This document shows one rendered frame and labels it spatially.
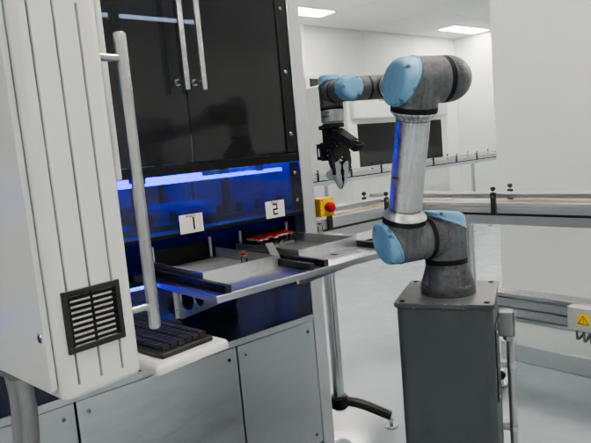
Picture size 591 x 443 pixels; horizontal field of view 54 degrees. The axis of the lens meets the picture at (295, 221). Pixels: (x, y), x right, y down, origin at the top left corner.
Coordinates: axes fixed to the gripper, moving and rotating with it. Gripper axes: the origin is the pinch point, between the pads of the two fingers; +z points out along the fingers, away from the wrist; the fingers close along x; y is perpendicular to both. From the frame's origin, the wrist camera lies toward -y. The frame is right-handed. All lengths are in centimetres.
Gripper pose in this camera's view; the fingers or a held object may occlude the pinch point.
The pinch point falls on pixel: (342, 185)
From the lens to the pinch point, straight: 187.7
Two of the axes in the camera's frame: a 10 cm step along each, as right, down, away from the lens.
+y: -6.5, -0.4, 7.6
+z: 0.9, 9.9, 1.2
